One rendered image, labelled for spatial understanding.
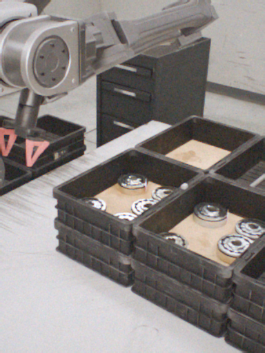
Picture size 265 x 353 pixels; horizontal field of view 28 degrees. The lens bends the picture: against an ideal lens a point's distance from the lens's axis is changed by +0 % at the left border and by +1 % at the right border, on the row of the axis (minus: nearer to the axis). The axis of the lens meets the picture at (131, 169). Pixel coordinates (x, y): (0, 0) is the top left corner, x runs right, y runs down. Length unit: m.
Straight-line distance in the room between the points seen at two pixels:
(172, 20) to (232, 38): 3.86
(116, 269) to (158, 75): 1.72
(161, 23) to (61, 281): 0.80
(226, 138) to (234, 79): 3.10
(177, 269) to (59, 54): 0.68
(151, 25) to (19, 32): 0.36
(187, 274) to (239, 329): 0.18
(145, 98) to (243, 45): 2.09
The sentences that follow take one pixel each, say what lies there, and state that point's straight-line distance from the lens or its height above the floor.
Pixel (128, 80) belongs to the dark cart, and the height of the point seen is 0.72.
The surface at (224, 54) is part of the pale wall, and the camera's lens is 5.19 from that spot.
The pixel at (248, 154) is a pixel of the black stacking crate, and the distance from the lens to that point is 1.95.
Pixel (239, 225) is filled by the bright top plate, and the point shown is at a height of 0.86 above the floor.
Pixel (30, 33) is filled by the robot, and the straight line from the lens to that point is 0.96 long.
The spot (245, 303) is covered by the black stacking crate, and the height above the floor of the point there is 0.85.
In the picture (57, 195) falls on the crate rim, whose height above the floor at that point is 0.92.
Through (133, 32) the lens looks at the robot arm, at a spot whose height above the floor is 1.45.
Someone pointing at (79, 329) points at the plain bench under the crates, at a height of 0.70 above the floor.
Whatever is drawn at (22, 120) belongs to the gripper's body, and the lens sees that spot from 1.43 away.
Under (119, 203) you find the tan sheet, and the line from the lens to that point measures 1.72.
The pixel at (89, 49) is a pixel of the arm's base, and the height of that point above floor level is 1.45.
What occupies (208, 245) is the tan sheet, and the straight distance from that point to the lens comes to 1.56.
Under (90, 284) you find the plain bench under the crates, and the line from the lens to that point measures 1.60.
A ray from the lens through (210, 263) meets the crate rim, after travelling 1.33.
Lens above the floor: 1.72
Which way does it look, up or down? 28 degrees down
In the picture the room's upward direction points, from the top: 2 degrees clockwise
